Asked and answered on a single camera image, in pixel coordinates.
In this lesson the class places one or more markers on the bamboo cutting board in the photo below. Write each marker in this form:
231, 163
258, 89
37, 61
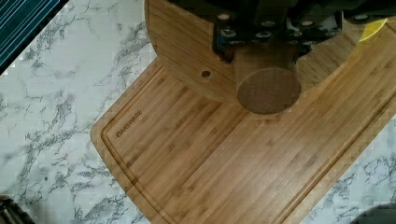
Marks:
183, 159

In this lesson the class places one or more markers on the chrome kettle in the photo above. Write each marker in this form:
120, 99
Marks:
11, 213

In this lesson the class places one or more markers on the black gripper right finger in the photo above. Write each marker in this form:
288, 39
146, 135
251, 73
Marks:
306, 30

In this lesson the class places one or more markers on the yellow mug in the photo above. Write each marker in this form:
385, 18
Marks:
371, 29

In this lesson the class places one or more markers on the round wooden lid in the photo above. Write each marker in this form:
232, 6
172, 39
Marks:
263, 78

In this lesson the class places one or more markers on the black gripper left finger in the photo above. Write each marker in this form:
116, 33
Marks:
226, 35

